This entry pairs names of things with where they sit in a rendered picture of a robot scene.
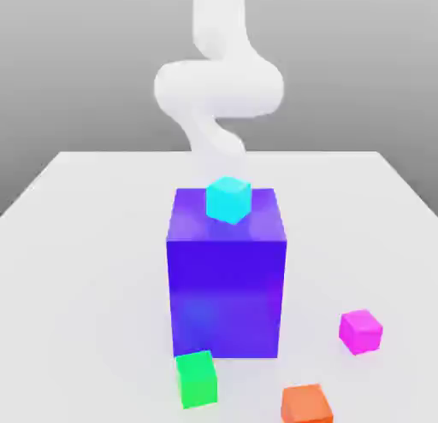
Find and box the small green cube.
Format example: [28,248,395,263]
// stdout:
[175,350,219,410]

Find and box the small cyan cube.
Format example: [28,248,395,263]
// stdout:
[205,176,253,226]

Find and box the small orange cube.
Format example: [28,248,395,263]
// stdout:
[281,383,334,423]

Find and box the large purple box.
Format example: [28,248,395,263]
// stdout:
[165,187,287,360]

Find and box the small magenta cube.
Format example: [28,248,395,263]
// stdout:
[338,308,384,356]

